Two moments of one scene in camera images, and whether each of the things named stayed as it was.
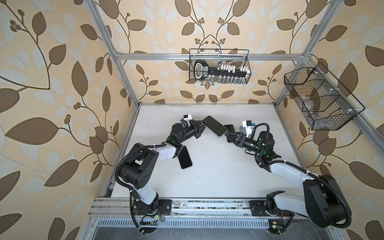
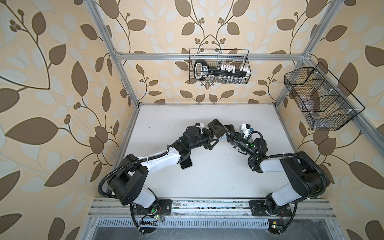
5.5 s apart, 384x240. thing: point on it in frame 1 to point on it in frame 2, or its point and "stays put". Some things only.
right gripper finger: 231,137 stays put
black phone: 230,129 stays put
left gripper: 197,130 to 209,136
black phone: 184,158 stays put
